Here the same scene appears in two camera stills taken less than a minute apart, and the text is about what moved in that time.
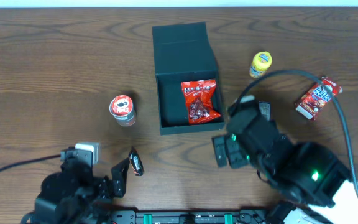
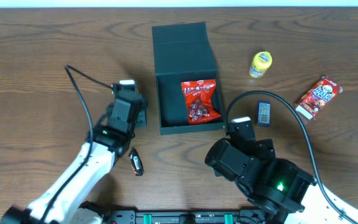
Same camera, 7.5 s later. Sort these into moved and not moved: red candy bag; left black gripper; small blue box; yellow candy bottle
Moved: left black gripper
Not moved: small blue box; yellow candy bottle; red candy bag
